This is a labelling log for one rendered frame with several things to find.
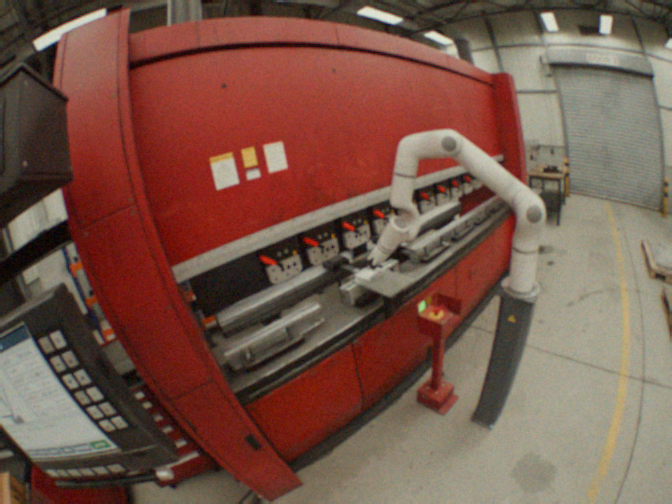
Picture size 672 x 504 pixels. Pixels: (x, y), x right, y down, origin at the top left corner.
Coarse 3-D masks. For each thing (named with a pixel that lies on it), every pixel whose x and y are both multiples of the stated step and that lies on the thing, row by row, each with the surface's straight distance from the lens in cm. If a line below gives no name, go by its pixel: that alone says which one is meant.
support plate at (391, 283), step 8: (384, 272) 143; (392, 272) 142; (360, 280) 139; (376, 280) 137; (384, 280) 136; (392, 280) 135; (400, 280) 134; (408, 280) 133; (368, 288) 132; (376, 288) 130; (384, 288) 129; (392, 288) 128; (400, 288) 127; (392, 296) 124
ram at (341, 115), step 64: (192, 64) 110; (256, 64) 116; (320, 64) 131; (384, 64) 161; (192, 128) 102; (256, 128) 107; (320, 128) 121; (384, 128) 147; (448, 128) 203; (192, 192) 99; (256, 192) 105; (320, 192) 118; (192, 256) 101
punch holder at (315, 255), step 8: (320, 224) 119; (328, 224) 122; (304, 232) 115; (312, 232) 117; (320, 232) 120; (328, 232) 122; (320, 240) 120; (328, 240) 123; (336, 240) 125; (304, 248) 121; (312, 248) 119; (328, 248) 124; (336, 248) 126; (304, 256) 124; (312, 256) 119; (320, 256) 121; (328, 256) 124; (312, 264) 123
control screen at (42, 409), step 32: (0, 352) 55; (32, 352) 48; (0, 384) 62; (32, 384) 53; (0, 416) 73; (32, 416) 61; (64, 416) 54; (32, 448) 75; (64, 448) 64; (96, 448) 59
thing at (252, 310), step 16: (448, 208) 254; (432, 224) 231; (368, 240) 194; (368, 256) 178; (304, 272) 165; (320, 272) 159; (336, 272) 164; (352, 272) 172; (272, 288) 156; (288, 288) 151; (304, 288) 154; (320, 288) 160; (240, 304) 151; (256, 304) 145; (272, 304) 147; (288, 304) 152; (224, 320) 142; (240, 320) 144; (256, 320) 147; (224, 336) 147
